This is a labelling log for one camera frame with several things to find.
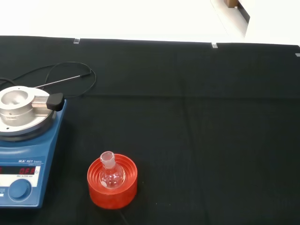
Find pale board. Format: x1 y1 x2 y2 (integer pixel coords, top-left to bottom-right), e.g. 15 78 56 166
210 0 251 38

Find steel probe with black cable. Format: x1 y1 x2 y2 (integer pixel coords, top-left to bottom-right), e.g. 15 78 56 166
0 61 97 98

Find aluminium heating block black handles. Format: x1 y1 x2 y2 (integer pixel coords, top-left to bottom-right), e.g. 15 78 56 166
0 87 64 127

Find heater with blue base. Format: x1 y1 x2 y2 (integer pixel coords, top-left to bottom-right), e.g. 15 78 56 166
0 85 68 209

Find black bench cloth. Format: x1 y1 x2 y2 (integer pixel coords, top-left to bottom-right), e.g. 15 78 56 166
0 35 300 225

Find red flask support ring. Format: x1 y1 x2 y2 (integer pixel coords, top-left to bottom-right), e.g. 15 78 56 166
87 153 138 210

